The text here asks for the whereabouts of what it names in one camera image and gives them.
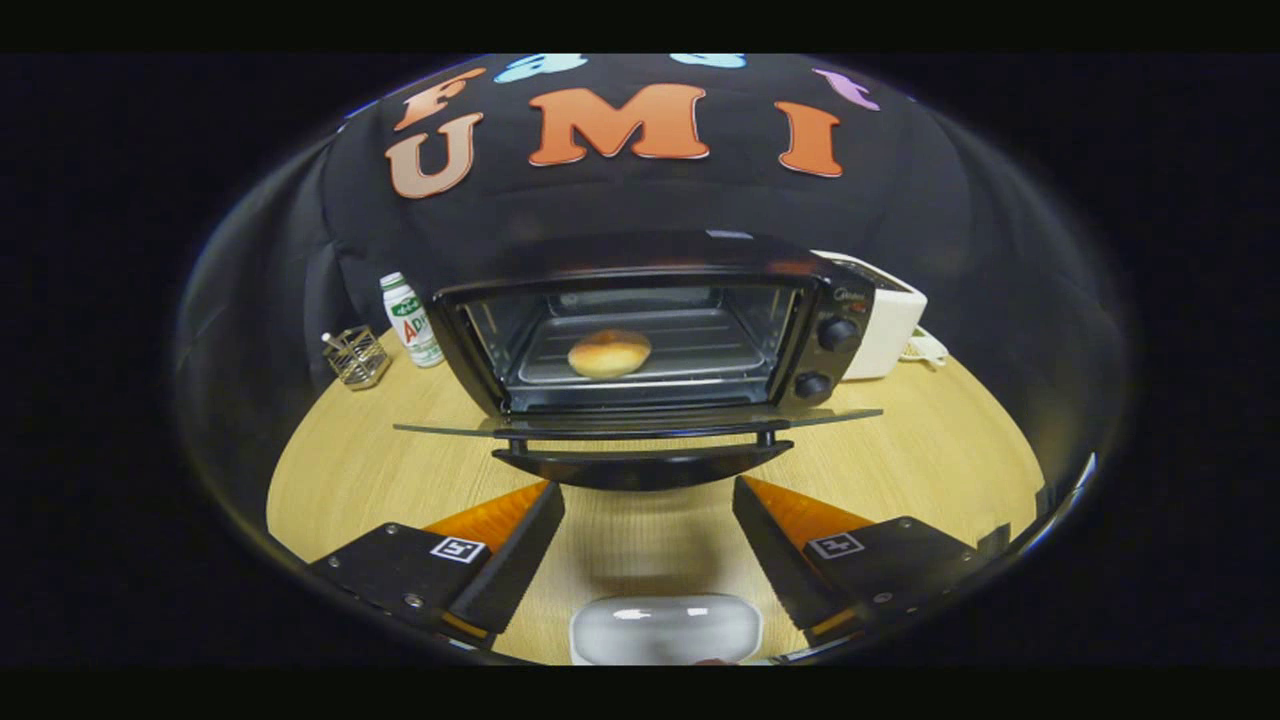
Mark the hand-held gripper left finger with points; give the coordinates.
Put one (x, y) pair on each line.
(515, 565)

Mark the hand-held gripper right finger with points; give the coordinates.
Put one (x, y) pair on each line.
(778, 565)

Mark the golden sesame bagel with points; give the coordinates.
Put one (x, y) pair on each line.
(610, 353)

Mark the black toaster oven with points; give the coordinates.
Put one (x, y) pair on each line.
(840, 300)

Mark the metal oven tray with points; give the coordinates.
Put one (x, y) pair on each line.
(700, 350)

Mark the white bread toaster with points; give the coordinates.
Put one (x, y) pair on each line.
(890, 330)

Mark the white square plate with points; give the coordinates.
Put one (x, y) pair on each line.
(665, 630)

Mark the white green drink bottle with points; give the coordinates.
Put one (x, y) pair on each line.
(412, 325)

